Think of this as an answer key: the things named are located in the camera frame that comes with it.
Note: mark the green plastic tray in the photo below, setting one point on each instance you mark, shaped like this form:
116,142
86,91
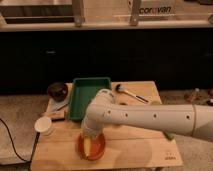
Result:
82,91

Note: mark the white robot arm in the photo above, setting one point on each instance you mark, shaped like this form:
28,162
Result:
188,120

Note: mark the white cup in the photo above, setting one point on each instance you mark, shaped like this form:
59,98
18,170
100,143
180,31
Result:
44,126

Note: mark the white cutting board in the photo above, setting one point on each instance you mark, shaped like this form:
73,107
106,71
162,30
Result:
55,106

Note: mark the green cucumber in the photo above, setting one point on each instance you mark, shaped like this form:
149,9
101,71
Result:
169,136

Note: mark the red bowl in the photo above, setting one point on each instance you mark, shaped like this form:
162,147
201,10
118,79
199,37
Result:
97,150

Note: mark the white cardboard box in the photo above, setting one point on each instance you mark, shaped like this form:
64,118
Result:
156,7

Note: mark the yellow banana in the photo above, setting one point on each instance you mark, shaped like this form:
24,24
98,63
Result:
87,144

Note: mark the yellow green cup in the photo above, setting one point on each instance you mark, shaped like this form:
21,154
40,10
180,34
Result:
155,103

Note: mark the dish brush with handle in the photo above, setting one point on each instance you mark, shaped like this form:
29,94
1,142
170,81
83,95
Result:
121,89

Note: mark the dark brown bowl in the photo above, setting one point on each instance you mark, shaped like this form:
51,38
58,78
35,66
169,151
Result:
57,91

